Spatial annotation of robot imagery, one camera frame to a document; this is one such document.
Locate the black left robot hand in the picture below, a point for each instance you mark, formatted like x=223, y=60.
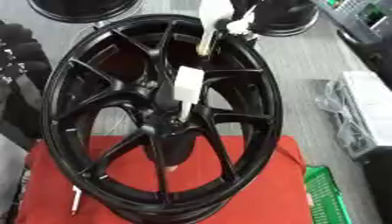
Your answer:
x=25, y=61

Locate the black round wheel rim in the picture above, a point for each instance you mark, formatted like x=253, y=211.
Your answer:
x=76, y=14
x=286, y=20

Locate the white pin with flat head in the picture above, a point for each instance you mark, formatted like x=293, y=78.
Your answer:
x=76, y=201
x=189, y=84

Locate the black spoked wheel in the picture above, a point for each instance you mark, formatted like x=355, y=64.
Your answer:
x=240, y=87

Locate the clear plastic bag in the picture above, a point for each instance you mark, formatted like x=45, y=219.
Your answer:
x=334, y=108

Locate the green plastic crate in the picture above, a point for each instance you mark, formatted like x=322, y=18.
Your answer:
x=326, y=195

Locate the grey equipment rack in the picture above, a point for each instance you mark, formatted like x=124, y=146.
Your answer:
x=362, y=17

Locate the white box appliance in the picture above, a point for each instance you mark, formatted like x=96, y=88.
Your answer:
x=370, y=108

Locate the black cabinet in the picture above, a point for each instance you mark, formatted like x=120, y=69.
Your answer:
x=380, y=186

